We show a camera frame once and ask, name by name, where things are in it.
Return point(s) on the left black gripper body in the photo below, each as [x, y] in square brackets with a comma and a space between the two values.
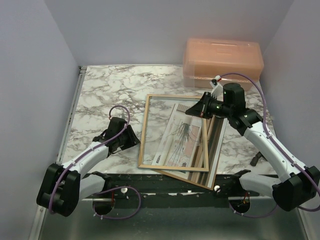
[121, 138]

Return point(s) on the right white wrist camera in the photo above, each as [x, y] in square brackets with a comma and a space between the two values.
[217, 88]

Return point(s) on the orange translucent plastic box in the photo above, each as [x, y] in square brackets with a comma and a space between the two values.
[206, 58]

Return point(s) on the aluminium rail frame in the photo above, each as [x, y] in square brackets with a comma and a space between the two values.
[104, 86]

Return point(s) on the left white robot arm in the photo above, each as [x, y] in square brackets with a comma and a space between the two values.
[64, 185]

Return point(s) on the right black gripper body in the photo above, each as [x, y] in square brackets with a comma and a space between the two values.
[218, 108]

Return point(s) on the glossy plant photo board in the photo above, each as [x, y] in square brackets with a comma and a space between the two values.
[190, 147]

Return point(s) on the blue wooden picture frame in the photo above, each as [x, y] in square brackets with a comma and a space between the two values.
[158, 108]

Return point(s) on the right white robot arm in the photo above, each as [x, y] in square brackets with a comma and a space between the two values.
[295, 183]

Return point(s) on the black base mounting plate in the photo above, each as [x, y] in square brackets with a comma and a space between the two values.
[162, 191]

